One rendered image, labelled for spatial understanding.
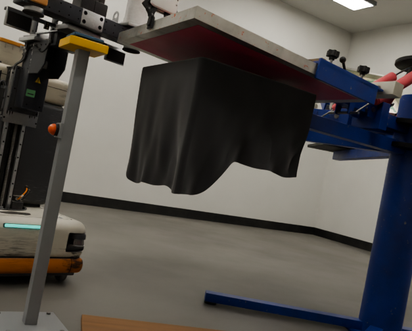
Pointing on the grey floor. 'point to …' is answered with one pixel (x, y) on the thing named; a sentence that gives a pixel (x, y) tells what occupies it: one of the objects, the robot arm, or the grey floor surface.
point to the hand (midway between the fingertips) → (156, 25)
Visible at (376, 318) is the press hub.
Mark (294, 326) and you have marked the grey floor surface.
